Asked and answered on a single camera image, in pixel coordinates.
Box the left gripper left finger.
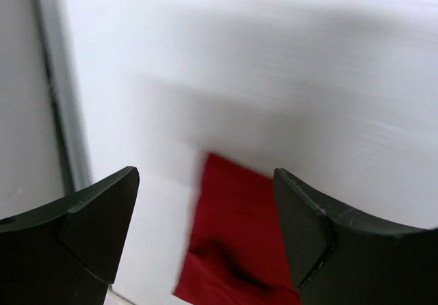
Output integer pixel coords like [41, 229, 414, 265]
[1, 167, 140, 304]

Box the dark red t shirt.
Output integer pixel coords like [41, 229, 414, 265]
[173, 152, 300, 305]

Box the aluminium frame rail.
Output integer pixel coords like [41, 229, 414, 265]
[31, 0, 91, 195]

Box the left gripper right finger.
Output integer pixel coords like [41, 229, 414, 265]
[273, 169, 437, 305]

